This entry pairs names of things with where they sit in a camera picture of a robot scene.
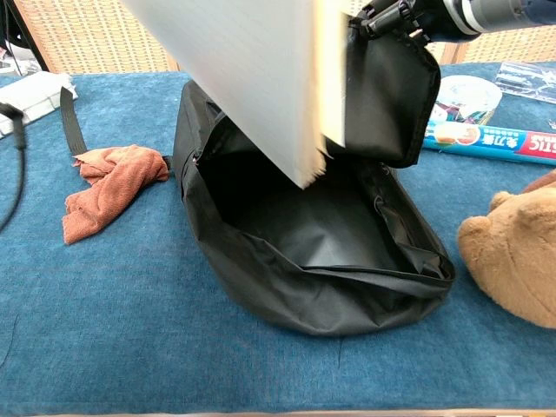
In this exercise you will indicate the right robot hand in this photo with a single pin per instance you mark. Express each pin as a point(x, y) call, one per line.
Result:
point(391, 17)

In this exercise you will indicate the white spiral notebook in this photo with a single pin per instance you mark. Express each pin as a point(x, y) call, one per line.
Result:
point(252, 74)

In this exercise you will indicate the black backpack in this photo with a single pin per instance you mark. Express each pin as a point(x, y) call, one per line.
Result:
point(330, 299)

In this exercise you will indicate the clear jar of binder clips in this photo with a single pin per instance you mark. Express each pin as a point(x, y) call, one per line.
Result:
point(469, 97)

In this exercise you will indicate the clear plastic water bottle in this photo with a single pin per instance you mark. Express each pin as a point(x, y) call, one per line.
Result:
point(527, 82)

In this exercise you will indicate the blue plastic food wrap box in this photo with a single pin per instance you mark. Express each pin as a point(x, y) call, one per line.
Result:
point(499, 145)

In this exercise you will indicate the brown capybara plush toy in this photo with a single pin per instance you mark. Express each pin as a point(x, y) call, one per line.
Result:
point(517, 256)

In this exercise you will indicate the wicker folding screen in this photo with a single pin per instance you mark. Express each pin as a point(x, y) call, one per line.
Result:
point(87, 35)

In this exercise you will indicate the rust brown towel cloth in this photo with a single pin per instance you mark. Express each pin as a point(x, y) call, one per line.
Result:
point(113, 182)

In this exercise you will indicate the black tripod stand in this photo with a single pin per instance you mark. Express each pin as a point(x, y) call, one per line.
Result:
point(32, 39)

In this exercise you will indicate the wrapped tissue pack bundle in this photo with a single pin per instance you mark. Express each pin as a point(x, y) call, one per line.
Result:
point(35, 95)

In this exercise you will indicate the blue table cloth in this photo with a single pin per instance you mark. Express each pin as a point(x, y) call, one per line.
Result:
point(130, 326)

